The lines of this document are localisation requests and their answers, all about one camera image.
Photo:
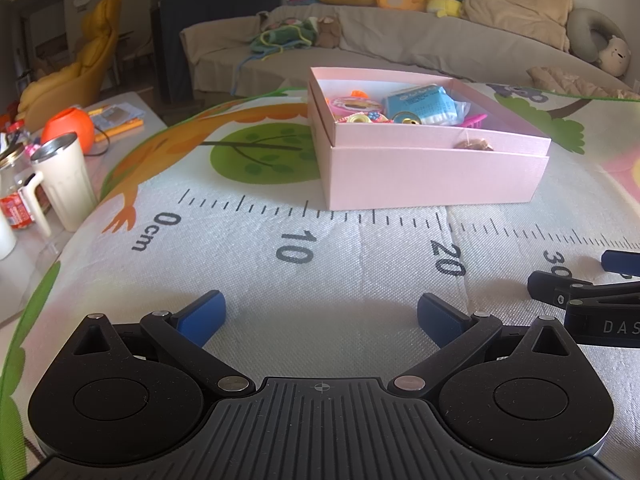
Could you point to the clear plastic wrapper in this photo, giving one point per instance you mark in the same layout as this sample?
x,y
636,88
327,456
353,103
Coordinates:
x,y
462,107

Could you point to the brown plush toy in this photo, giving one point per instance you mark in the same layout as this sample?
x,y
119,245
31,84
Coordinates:
x,y
329,32

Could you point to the yellow armchair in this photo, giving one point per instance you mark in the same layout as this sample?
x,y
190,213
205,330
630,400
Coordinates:
x,y
90,60

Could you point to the yellow pencil case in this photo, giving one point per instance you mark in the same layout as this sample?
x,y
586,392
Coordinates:
x,y
120,130

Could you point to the beige quilted jacket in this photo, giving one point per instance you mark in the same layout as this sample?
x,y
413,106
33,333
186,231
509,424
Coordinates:
x,y
565,80

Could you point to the pink plastic net scoop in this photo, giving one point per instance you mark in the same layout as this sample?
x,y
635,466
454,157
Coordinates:
x,y
472,121

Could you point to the white thermos bottle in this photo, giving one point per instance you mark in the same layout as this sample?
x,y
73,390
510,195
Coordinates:
x,y
6,235

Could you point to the orange pumpkin bucket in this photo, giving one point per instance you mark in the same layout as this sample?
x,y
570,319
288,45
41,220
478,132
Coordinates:
x,y
75,122

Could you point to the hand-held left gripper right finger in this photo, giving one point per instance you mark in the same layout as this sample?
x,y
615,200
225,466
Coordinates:
x,y
440,320

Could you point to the beige blanket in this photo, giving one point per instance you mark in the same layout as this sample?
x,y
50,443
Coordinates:
x,y
520,10

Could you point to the glass jar with red label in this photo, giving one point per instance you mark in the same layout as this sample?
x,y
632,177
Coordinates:
x,y
17,210

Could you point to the pink cardboard box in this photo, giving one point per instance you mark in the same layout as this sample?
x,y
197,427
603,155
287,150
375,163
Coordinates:
x,y
425,175

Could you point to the grey covered sofa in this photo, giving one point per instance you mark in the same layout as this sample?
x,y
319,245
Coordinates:
x,y
400,45

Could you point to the green knitted cloth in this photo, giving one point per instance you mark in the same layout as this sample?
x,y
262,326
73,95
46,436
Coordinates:
x,y
285,35

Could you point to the round pink cartoon toy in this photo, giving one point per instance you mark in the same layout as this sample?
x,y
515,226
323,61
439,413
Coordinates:
x,y
352,105

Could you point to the stack of paper booklets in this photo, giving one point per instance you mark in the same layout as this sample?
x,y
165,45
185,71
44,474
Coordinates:
x,y
115,115

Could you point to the grey neck pillow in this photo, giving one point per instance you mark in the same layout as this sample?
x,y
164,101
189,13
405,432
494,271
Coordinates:
x,y
595,40

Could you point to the cartoon figurine with brown hat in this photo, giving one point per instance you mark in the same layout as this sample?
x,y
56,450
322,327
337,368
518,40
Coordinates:
x,y
472,145

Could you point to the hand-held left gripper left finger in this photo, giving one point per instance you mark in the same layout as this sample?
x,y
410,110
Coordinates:
x,y
202,317

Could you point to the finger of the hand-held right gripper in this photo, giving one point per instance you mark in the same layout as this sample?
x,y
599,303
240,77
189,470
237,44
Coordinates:
x,y
622,262
550,287

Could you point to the blue wet wipes packet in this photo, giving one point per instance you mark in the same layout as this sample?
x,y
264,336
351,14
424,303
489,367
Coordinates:
x,y
420,105

